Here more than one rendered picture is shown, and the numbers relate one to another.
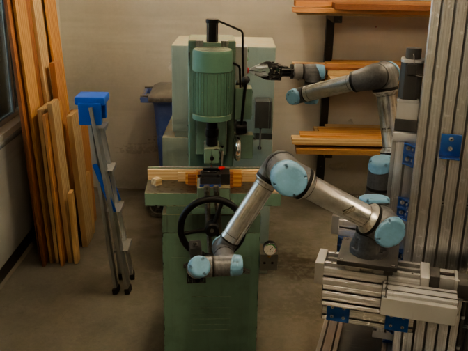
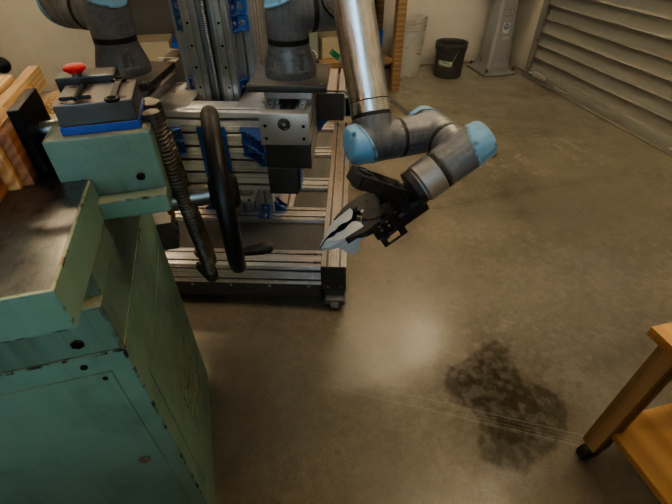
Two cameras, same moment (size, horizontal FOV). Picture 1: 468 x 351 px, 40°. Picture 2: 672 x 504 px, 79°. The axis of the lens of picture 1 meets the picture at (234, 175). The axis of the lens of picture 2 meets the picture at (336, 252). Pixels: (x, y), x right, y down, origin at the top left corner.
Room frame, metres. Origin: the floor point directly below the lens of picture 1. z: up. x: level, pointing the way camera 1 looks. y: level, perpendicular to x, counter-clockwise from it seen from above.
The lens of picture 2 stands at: (2.42, 0.74, 1.19)
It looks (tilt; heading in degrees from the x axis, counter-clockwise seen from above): 40 degrees down; 257
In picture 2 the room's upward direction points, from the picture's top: straight up
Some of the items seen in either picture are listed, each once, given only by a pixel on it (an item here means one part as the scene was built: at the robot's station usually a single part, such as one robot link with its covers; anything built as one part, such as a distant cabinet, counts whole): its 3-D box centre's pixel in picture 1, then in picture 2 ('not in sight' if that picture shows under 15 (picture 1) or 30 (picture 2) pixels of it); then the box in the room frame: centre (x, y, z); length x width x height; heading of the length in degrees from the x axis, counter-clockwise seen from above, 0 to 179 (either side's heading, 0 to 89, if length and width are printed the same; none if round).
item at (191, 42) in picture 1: (210, 111); not in sight; (3.10, 0.12, 1.16); 0.22 x 0.22 x 0.72; 3
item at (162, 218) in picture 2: (268, 256); (151, 229); (2.68, -0.16, 0.58); 0.12 x 0.08 x 0.08; 3
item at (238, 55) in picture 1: (240, 62); not in sight; (3.13, -0.02, 1.40); 0.10 x 0.06 x 0.16; 3
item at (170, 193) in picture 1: (212, 195); (65, 179); (2.70, 0.09, 0.87); 0.61 x 0.30 x 0.06; 93
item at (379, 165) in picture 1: (381, 171); (103, 7); (2.74, -0.66, 0.98); 0.13 x 0.12 x 0.14; 142
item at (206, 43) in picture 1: (212, 37); not in sight; (2.95, 0.11, 1.54); 0.08 x 0.08 x 0.17; 3
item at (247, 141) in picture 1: (243, 145); not in sight; (3.00, -0.04, 1.02); 0.09 x 0.07 x 0.12; 93
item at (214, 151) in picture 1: (212, 153); not in sight; (2.83, 0.10, 1.03); 0.14 x 0.07 x 0.09; 3
